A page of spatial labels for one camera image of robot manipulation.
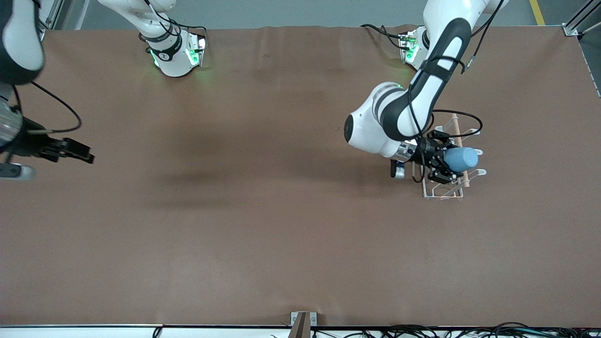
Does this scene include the blue plastic cup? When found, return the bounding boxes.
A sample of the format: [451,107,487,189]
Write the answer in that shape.
[445,147,480,173]

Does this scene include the metal arm base connector panel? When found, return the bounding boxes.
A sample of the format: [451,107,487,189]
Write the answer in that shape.
[187,34,208,67]
[399,31,425,64]

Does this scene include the brown table cover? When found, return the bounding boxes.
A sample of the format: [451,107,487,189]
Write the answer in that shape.
[0,24,601,328]

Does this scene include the white wire cup holder rack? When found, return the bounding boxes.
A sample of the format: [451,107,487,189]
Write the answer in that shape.
[419,113,487,201]

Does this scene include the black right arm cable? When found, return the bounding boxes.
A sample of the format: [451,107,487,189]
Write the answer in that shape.
[12,81,83,136]

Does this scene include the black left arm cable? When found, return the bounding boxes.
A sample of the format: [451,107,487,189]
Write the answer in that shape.
[408,0,509,184]

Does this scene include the aluminium frame profile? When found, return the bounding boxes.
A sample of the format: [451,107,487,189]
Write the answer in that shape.
[562,0,601,37]
[38,0,65,31]

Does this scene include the black arm base cable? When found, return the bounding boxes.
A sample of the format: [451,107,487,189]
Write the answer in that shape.
[360,23,407,50]

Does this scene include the black cable bundle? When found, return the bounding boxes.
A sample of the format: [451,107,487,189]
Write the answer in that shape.
[310,322,601,338]

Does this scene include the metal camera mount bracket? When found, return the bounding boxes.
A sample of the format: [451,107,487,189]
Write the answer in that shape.
[287,312,318,338]

